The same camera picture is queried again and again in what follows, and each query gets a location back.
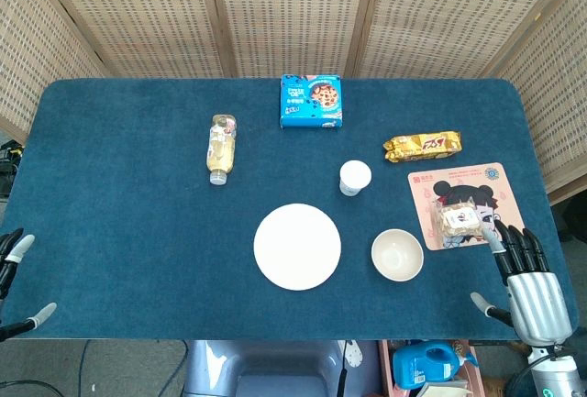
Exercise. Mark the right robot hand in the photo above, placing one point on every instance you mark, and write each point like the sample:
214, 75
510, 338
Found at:
536, 298

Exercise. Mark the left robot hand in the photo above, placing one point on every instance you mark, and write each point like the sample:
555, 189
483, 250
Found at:
13, 255

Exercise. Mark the beige bowl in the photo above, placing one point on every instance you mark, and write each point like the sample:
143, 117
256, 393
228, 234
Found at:
397, 255

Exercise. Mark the white paper cup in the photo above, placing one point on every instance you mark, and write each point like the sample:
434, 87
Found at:
354, 178

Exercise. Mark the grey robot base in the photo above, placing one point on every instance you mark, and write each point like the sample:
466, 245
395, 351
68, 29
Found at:
266, 369

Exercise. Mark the pink storage crate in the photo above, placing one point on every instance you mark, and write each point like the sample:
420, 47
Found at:
472, 369

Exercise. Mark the clear packaged biscuit pack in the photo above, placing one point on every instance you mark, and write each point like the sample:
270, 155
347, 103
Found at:
458, 222

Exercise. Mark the blue table cloth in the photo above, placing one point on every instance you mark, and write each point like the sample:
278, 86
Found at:
137, 232

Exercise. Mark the pink cartoon mouse pad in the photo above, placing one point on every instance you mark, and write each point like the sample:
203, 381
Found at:
463, 190

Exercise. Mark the blue detergent bottle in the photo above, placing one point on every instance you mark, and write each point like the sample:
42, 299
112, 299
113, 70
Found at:
424, 365

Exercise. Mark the gold snack packet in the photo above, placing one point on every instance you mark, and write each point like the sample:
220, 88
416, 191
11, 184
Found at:
423, 146

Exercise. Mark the clear yellow drink bottle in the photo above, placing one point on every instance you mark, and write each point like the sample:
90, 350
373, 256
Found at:
221, 149

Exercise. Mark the white plate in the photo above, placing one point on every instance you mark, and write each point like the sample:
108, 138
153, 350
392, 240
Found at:
297, 246

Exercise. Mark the blue cookie box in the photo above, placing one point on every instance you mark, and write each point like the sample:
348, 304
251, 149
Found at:
311, 101

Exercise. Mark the woven folding screen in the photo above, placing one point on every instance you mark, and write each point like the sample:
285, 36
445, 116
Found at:
293, 16

